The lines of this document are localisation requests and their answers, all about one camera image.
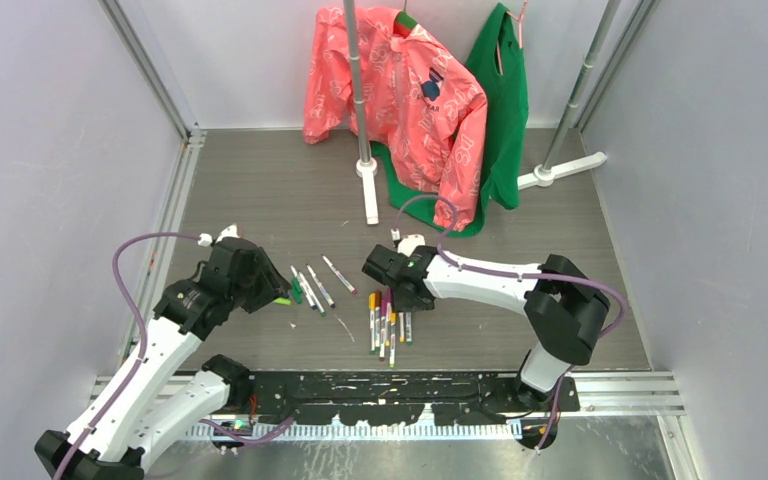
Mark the left rack pole with foot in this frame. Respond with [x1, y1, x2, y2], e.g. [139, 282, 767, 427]
[343, 0, 379, 226]

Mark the brown cap marker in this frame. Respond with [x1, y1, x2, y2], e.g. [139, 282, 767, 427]
[373, 291, 382, 351]

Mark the lower magenta cap marker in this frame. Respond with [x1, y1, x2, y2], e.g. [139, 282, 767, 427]
[378, 302, 387, 361]

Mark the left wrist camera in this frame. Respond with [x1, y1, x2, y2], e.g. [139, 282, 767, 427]
[197, 223, 240, 247]

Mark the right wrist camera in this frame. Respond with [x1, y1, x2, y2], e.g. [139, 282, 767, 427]
[390, 228, 426, 257]

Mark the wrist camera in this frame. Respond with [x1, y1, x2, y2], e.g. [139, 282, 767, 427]
[197, 223, 240, 247]
[390, 228, 426, 257]

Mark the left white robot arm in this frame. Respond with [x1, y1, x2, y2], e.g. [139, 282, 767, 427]
[34, 225, 290, 479]

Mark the pink patterned jacket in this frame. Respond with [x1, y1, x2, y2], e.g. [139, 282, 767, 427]
[303, 7, 488, 232]

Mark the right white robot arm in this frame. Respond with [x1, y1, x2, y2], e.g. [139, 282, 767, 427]
[361, 245, 611, 411]

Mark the green garment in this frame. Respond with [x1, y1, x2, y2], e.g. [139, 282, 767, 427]
[370, 3, 530, 239]

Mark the green clip pen cap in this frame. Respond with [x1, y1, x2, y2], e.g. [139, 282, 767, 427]
[291, 278, 304, 304]

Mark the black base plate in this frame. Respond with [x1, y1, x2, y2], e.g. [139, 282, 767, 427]
[219, 370, 580, 427]

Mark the rack pole with foot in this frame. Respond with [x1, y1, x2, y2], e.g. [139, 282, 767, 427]
[517, 0, 621, 191]
[343, 0, 379, 226]

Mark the short yellow cap marker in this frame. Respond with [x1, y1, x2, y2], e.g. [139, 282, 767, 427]
[388, 312, 398, 368]

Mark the right rack pole with foot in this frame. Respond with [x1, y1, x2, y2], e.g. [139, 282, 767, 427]
[517, 0, 621, 191]

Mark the blue cap marker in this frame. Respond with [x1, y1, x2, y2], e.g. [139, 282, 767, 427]
[321, 254, 358, 294]

